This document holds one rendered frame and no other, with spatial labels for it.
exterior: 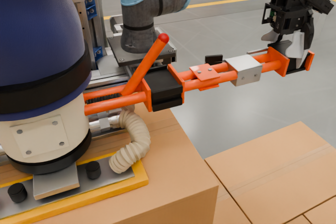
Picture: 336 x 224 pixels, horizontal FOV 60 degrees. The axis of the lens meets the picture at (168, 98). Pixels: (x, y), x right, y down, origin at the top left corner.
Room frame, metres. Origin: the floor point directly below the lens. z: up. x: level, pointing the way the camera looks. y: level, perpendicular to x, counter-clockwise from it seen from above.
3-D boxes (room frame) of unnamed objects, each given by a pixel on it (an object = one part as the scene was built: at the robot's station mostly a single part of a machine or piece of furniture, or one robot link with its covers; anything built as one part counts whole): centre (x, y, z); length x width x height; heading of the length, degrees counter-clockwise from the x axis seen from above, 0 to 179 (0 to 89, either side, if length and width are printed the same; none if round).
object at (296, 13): (0.65, -0.28, 1.34); 0.09 x 0.08 x 0.12; 112
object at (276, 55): (0.65, -0.31, 1.20); 0.08 x 0.07 x 0.05; 112
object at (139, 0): (1.05, 0.11, 1.20); 0.13 x 0.12 x 0.14; 121
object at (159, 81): (0.53, 0.02, 1.20); 0.10 x 0.08 x 0.06; 22
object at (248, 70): (0.61, -0.18, 1.20); 0.07 x 0.07 x 0.04; 22
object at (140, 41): (1.05, 0.11, 1.09); 0.15 x 0.15 x 0.10
